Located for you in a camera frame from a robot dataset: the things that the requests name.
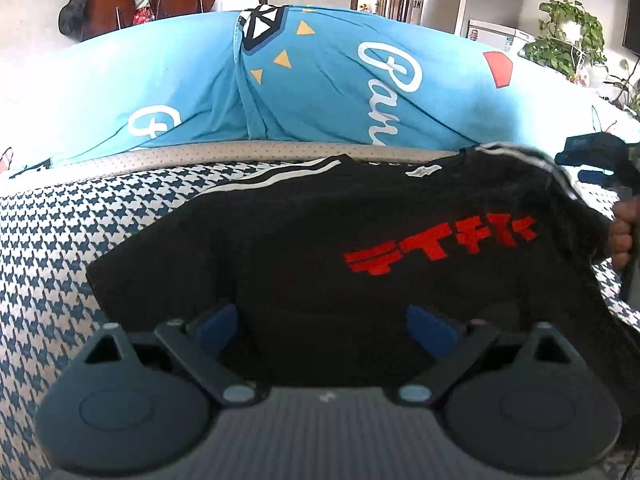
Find black t-shirt red print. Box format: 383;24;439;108
87;145;639;417

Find person right hand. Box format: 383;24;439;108
608;195;639;272

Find small leafy plant right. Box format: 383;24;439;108
604;60;640;120

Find green potted plant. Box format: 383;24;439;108
523;0;608;80

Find black television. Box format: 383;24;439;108
623;0;640;55

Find white low cabinet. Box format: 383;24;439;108
466;20;535;54

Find houndstooth patterned mat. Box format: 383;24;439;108
0;138;640;480

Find blue cartoon bed sheet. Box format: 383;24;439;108
0;4;640;181

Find brown wooden chair left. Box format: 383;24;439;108
80;0;137;41

